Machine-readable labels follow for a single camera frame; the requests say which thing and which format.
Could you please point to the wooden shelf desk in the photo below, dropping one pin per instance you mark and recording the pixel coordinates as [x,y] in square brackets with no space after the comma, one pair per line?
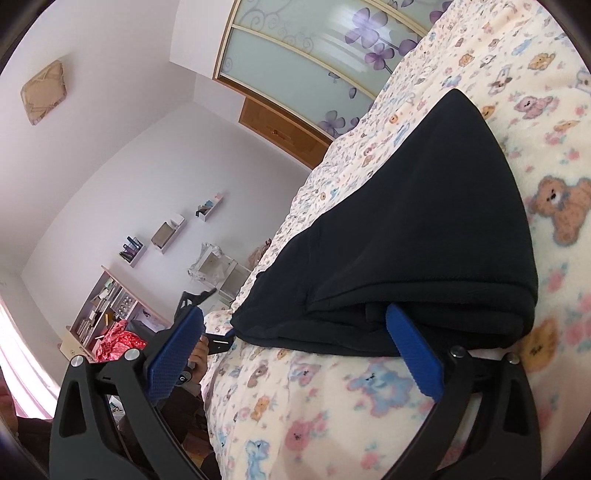
[101,304]

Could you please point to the white wall shelf with books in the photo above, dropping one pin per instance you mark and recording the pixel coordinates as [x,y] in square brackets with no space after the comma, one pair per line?
[133,253]

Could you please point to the black pants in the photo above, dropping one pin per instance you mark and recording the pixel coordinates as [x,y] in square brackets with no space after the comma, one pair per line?
[406,230]

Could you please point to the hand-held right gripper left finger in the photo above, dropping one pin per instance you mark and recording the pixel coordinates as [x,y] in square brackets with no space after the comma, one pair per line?
[178,355]

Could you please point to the teddy bear printed blanket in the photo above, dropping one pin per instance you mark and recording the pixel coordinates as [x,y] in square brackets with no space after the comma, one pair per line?
[323,415]

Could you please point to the white wall shelf with trinkets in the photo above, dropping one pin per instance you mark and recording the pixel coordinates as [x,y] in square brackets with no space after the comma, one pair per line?
[208,208]

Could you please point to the red pink crumpled fabric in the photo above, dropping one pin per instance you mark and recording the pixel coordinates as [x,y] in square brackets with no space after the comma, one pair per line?
[120,344]

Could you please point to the person's left hand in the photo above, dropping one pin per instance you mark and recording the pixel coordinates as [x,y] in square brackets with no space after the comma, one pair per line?
[201,357]

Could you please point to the white wall shelf with box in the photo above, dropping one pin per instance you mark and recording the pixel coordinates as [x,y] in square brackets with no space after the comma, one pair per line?
[178,226]

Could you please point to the frosted floral sliding-door wardrobe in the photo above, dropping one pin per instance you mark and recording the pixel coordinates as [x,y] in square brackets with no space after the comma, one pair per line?
[286,50]

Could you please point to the square beige ceiling lamp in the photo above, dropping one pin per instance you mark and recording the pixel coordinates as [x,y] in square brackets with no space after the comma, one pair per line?
[44,92]

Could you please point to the white rack with plastic cover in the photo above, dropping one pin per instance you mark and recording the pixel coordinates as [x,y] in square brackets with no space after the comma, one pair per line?
[217,272]

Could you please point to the person's left forearm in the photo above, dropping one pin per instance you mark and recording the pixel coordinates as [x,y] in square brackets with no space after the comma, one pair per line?
[184,410]

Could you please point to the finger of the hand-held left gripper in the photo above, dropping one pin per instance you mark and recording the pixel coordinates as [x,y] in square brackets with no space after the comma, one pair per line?
[191,300]
[219,342]

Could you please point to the pink curtain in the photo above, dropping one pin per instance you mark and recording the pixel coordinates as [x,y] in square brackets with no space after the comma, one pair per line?
[23,378]

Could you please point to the wooden door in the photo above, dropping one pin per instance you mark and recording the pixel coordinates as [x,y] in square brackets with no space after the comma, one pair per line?
[277,131]

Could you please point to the brown box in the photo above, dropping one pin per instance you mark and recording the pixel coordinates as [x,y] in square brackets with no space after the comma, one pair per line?
[162,235]

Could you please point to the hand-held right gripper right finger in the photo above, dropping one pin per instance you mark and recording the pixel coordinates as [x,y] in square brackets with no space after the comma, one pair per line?
[415,355]

